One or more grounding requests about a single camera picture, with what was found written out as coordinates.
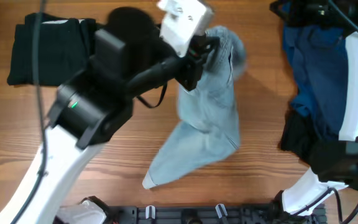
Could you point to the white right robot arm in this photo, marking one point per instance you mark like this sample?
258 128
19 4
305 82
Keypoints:
333 162

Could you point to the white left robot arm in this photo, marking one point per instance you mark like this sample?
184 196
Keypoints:
87 112

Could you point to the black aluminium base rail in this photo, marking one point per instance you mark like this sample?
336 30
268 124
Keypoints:
218 214

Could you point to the folded black garment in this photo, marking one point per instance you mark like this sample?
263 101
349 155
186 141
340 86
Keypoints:
65 46

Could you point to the dark blue garment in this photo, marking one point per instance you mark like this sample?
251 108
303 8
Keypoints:
319 62

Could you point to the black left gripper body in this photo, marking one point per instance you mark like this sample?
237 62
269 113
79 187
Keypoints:
191 65

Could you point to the light blue denim shorts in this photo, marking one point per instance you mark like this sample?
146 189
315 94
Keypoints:
208 130

